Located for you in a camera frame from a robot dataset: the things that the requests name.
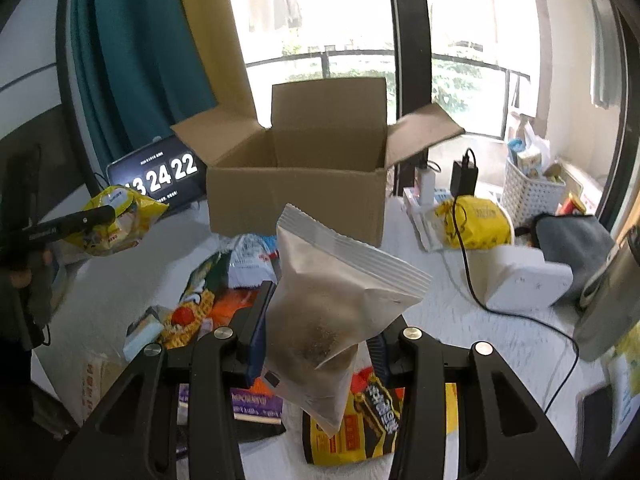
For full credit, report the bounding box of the green and yellow chip bag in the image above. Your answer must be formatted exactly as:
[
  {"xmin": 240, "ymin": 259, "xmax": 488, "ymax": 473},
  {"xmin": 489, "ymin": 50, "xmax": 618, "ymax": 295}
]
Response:
[{"xmin": 160, "ymin": 252, "xmax": 231, "ymax": 351}]

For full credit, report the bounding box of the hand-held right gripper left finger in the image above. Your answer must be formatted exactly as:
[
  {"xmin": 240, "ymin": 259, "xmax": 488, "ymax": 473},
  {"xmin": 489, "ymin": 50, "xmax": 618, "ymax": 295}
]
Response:
[{"xmin": 52, "ymin": 280, "xmax": 278, "ymax": 480}]

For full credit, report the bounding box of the white plastic basket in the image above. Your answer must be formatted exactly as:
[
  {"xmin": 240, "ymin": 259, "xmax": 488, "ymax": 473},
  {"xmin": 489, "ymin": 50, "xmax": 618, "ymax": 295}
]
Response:
[{"xmin": 501, "ymin": 157, "xmax": 568, "ymax": 228}]

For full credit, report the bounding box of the grey cloth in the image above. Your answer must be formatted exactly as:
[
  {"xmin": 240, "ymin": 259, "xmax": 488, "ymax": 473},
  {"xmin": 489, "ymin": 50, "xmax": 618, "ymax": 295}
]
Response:
[{"xmin": 532, "ymin": 214, "xmax": 618, "ymax": 301}]

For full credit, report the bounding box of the yellow curtain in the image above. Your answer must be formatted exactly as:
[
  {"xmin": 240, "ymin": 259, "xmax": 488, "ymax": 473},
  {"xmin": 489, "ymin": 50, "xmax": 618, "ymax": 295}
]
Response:
[{"xmin": 175, "ymin": 0, "xmax": 261, "ymax": 126}]

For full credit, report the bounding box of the beige snack packet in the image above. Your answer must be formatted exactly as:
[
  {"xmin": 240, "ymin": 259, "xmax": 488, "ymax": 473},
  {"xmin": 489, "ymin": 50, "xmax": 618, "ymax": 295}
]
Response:
[{"xmin": 82, "ymin": 355, "xmax": 126, "ymax": 421}]

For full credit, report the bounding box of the orange snack packet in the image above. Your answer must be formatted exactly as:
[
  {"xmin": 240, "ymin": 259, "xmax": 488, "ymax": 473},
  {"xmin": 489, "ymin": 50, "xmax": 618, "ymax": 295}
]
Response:
[{"xmin": 207, "ymin": 285, "xmax": 273, "ymax": 333}]

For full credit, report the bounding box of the yellow and black snack packet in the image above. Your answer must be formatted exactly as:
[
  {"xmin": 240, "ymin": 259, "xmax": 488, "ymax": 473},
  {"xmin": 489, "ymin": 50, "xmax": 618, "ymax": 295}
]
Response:
[{"xmin": 302, "ymin": 367, "xmax": 458, "ymax": 466}]

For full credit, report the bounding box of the black charger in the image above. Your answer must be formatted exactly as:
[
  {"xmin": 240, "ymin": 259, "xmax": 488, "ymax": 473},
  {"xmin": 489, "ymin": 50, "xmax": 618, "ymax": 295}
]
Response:
[{"xmin": 450, "ymin": 149, "xmax": 479, "ymax": 196}]

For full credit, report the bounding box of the white box device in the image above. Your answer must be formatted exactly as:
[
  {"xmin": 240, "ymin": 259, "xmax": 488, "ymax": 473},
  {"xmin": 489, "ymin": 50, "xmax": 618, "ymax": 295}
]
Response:
[{"xmin": 472, "ymin": 245, "xmax": 575, "ymax": 313}]

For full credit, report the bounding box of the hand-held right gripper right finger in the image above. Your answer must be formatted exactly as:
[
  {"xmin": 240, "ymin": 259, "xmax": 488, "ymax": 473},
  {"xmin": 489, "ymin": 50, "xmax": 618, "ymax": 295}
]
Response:
[{"xmin": 367, "ymin": 327, "xmax": 583, "ymax": 480}]

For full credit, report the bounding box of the black window frame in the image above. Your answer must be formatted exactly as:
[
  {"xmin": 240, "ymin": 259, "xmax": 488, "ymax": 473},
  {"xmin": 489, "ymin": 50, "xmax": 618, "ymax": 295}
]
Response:
[{"xmin": 387, "ymin": 0, "xmax": 433, "ymax": 196}]

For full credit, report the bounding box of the translucent brown snack pouch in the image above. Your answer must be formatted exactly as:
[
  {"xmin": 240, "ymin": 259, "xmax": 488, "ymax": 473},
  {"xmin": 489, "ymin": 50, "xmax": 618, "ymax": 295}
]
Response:
[{"xmin": 260, "ymin": 203, "xmax": 433, "ymax": 436}]

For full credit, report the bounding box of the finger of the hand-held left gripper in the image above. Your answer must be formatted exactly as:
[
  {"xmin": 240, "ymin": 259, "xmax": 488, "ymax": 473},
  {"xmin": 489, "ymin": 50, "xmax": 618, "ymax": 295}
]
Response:
[{"xmin": 22, "ymin": 204, "xmax": 117, "ymax": 242}]

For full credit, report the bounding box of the yellow plastic packet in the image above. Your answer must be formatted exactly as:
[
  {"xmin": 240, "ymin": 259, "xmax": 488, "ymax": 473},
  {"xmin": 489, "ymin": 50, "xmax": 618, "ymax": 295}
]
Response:
[{"xmin": 434, "ymin": 195, "xmax": 513, "ymax": 251}]

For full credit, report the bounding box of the black balcony railing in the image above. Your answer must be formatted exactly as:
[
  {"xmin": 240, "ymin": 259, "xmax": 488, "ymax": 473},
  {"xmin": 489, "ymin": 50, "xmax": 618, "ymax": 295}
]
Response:
[{"xmin": 245, "ymin": 49, "xmax": 531, "ymax": 137}]

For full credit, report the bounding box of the black cable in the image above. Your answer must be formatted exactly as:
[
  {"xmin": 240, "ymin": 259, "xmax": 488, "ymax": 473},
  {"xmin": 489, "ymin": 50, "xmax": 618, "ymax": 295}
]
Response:
[{"xmin": 440, "ymin": 195, "xmax": 581, "ymax": 413}]

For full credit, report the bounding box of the white charger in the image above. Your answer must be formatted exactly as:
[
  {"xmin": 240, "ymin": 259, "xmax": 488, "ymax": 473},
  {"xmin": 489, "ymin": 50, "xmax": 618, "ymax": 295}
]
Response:
[{"xmin": 417, "ymin": 167, "xmax": 437, "ymax": 206}]

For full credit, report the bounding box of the tablet with clock display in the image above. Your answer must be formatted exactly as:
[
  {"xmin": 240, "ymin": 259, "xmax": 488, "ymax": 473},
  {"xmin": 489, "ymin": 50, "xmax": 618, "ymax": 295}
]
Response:
[{"xmin": 106, "ymin": 135, "xmax": 207, "ymax": 211}]

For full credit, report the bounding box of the teal curtain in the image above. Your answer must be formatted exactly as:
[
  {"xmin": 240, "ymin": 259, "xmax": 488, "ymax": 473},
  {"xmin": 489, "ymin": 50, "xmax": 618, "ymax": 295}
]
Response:
[{"xmin": 70, "ymin": 0, "xmax": 221, "ymax": 166}]

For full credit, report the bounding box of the small light blue box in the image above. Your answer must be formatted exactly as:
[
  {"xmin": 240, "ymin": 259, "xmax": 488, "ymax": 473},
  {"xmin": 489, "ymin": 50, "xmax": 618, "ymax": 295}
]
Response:
[{"xmin": 122, "ymin": 317, "xmax": 166, "ymax": 361}]

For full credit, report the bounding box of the red packet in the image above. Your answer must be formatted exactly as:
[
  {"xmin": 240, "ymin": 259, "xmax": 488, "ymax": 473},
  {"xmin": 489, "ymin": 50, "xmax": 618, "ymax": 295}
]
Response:
[{"xmin": 557, "ymin": 195, "xmax": 587, "ymax": 216}]

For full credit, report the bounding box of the cardboard box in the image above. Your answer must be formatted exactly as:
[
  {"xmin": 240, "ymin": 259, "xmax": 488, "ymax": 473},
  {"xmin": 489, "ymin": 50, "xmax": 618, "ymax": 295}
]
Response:
[{"xmin": 170, "ymin": 76, "xmax": 466, "ymax": 248}]

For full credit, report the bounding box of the person's left hand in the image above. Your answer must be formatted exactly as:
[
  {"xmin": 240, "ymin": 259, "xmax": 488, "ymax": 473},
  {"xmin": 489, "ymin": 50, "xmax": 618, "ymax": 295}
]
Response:
[{"xmin": 9, "ymin": 249, "xmax": 54, "ymax": 290}]

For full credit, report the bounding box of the white and blue snack packet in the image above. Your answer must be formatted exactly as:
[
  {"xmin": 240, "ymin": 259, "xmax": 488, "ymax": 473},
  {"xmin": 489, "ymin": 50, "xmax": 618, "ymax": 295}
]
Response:
[{"xmin": 220, "ymin": 234, "xmax": 281, "ymax": 288}]

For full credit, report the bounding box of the purple snack packet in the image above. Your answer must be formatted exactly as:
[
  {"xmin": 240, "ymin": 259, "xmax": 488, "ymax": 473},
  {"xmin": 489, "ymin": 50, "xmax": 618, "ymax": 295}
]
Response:
[{"xmin": 177, "ymin": 384, "xmax": 283, "ymax": 421}]

